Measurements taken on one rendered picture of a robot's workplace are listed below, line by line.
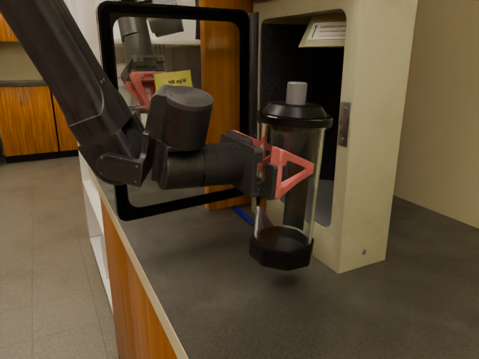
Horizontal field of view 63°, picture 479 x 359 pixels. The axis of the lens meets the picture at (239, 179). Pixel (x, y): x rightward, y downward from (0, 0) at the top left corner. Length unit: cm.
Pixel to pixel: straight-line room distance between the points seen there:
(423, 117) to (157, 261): 73
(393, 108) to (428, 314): 32
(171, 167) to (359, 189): 33
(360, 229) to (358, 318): 16
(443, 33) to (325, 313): 71
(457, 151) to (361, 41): 50
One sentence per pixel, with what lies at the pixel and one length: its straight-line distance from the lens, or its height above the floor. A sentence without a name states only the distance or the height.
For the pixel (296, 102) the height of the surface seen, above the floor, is 124.
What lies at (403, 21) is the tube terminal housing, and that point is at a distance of 69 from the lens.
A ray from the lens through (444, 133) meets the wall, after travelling 107.
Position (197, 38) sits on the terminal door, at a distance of 81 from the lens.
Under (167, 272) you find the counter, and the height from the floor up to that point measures 94.
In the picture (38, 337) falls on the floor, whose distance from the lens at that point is 226.
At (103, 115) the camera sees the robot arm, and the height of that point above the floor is 124.
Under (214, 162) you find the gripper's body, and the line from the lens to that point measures 50.
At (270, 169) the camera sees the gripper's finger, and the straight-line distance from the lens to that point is 50.
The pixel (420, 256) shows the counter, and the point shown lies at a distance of 83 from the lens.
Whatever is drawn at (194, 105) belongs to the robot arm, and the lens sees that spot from 44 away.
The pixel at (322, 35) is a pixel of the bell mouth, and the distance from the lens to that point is 73.
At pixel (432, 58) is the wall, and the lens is 109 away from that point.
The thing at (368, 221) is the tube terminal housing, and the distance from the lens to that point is 72.
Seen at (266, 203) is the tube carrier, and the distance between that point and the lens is 57.
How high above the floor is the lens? 131
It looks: 18 degrees down
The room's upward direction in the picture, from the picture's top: straight up
